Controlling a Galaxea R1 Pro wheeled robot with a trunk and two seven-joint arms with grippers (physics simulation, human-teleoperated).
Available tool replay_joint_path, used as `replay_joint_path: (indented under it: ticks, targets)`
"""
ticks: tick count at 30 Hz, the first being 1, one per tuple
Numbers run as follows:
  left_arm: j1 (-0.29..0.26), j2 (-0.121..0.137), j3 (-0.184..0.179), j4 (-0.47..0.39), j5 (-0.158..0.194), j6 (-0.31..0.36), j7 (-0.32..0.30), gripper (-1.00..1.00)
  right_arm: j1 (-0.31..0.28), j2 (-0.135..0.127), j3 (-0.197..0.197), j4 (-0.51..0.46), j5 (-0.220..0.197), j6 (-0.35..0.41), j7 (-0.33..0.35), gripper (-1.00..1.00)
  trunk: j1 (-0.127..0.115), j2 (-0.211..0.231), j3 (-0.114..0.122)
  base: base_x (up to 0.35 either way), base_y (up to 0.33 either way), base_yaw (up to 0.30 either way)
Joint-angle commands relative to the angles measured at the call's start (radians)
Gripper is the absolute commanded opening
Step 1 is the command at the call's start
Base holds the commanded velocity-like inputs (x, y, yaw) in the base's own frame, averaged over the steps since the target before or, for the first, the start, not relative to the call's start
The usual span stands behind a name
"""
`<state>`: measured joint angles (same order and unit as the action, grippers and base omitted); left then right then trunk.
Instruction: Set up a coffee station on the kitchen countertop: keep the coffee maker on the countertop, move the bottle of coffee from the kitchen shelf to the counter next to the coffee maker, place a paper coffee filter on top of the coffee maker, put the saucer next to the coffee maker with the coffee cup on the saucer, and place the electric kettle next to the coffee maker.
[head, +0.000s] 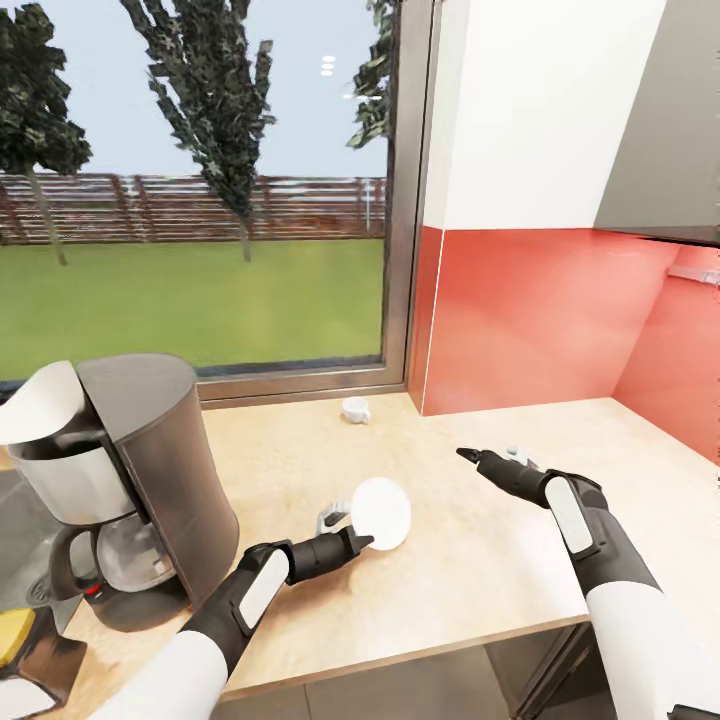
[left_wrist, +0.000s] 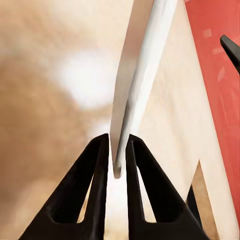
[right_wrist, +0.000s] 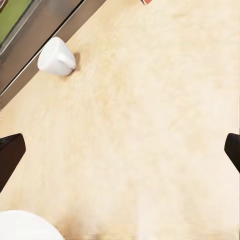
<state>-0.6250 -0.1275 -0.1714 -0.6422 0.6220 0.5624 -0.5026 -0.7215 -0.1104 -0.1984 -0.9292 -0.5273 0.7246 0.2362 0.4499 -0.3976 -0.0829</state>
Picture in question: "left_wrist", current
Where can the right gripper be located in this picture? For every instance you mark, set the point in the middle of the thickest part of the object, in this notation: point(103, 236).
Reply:
point(232, 50)

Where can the countertop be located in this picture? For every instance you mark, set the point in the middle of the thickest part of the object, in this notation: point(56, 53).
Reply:
point(210, 183)
point(58, 66)

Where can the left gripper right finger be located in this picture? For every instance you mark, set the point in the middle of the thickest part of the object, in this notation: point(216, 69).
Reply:
point(174, 220)

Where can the cabinet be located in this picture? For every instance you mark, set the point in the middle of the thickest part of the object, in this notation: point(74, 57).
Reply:
point(192, 205)

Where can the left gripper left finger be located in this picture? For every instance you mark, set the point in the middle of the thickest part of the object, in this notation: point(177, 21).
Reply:
point(57, 219)

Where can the saucer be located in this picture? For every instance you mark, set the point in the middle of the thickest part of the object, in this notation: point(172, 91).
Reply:
point(145, 39)

